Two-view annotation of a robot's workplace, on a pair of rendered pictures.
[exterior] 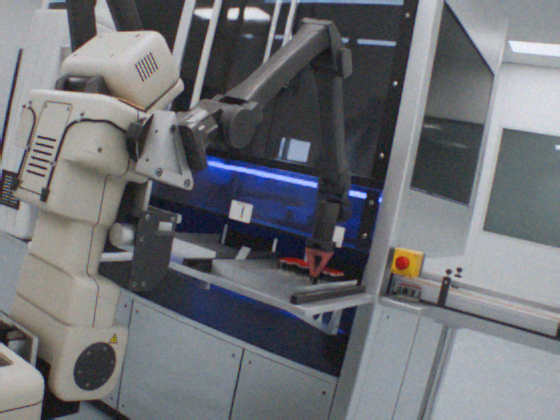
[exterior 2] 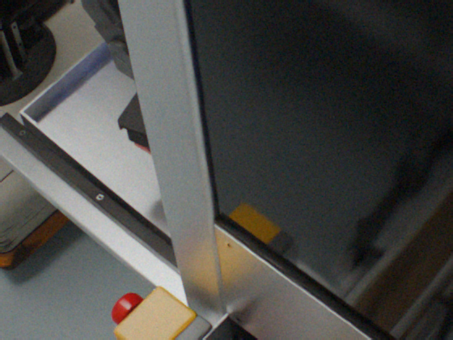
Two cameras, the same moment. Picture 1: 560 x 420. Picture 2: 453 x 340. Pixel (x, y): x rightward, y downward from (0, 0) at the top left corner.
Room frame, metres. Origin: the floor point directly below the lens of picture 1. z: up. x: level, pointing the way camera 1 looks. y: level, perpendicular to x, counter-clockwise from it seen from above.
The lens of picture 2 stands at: (1.75, -0.73, 1.88)
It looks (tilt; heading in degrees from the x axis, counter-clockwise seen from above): 57 degrees down; 106
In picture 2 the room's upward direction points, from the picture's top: 7 degrees counter-clockwise
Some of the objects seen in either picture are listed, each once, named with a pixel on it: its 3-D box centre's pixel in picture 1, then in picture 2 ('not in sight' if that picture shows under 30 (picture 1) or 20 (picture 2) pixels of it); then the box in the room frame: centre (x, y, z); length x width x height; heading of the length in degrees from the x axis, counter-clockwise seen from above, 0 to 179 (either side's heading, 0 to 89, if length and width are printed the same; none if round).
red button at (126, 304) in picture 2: (402, 263); (133, 313); (1.53, -0.37, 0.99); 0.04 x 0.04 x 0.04; 58
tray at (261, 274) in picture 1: (287, 277); (177, 123); (1.51, -0.06, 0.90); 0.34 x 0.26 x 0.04; 147
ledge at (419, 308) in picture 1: (407, 304); not in sight; (1.60, -0.42, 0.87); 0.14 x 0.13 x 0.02; 148
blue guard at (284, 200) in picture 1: (144, 168); not in sight; (2.12, 0.55, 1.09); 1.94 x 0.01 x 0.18; 58
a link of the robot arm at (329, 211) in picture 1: (328, 211); not in sight; (1.53, -0.13, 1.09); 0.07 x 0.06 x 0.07; 149
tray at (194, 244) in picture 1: (216, 247); not in sight; (1.78, 0.17, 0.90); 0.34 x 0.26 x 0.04; 148
